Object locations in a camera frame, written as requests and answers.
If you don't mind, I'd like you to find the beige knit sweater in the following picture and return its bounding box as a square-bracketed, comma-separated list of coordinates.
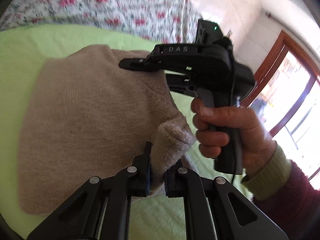
[17, 45, 195, 215]

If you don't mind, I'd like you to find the right forearm maroon sleeve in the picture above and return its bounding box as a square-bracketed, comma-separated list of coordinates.
[241, 146, 319, 239]

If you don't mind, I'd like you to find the right hand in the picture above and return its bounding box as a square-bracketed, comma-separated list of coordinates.
[191, 99, 277, 178]

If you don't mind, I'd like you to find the small-flower white quilt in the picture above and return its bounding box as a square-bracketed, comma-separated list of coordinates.
[1, 0, 201, 43]

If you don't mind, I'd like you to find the green bed sheet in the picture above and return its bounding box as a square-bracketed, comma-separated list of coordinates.
[0, 23, 253, 240]

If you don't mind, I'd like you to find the wooden door frame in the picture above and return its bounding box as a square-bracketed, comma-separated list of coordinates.
[241, 29, 320, 183]

